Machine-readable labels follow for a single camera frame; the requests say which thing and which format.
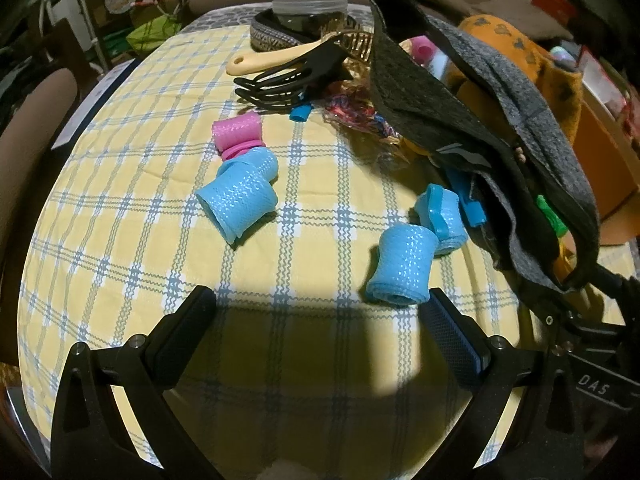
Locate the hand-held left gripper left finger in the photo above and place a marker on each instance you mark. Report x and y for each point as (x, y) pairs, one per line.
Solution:
(192, 330)

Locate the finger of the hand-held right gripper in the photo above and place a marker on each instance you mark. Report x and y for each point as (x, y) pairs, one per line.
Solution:
(612, 280)

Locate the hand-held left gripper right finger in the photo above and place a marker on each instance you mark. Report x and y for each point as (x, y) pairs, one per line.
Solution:
(452, 340)

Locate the orange cardboard box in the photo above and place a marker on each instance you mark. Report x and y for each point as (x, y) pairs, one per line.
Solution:
(610, 160)

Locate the large blue hair roller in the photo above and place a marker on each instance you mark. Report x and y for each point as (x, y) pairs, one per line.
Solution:
(235, 205)

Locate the pink hair roller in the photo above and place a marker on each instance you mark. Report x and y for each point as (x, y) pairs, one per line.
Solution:
(237, 130)
(422, 50)
(245, 149)

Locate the dark grey fabric band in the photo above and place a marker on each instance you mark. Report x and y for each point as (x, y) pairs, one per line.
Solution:
(450, 105)

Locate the orange printed towel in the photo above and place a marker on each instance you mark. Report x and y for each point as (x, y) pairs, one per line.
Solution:
(505, 45)

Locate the black hair claw clip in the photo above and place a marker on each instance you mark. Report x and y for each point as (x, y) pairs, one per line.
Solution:
(295, 82)

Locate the grey mosaic desktop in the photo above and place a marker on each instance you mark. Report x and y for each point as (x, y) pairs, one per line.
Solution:
(225, 17)

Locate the green plastic clip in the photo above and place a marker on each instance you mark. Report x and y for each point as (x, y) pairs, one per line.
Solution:
(552, 215)

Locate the blue plastic clip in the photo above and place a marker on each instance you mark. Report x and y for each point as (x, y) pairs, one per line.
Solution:
(470, 205)

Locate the yellow plaid tablecloth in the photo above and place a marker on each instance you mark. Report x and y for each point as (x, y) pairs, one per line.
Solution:
(150, 185)

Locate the purple bottle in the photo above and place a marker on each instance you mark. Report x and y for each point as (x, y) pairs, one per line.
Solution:
(562, 56)

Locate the brown chair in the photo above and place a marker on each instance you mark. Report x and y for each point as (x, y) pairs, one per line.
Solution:
(30, 150)

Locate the short blue foam tube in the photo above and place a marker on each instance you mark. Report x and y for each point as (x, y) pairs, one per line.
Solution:
(301, 112)

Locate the bag of colourful hair elastics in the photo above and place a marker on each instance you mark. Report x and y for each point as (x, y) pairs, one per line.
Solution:
(360, 110)

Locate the wooden spiral hair brush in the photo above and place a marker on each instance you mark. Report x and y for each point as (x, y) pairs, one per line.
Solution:
(280, 57)

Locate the red boxes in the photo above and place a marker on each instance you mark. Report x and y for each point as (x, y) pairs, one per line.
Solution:
(552, 0)

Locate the green bag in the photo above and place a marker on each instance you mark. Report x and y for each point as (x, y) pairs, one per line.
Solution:
(152, 32)

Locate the patterned headband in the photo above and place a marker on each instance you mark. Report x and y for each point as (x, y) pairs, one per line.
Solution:
(270, 37)

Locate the dark jar with grey lid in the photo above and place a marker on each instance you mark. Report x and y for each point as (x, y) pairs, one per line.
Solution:
(310, 12)

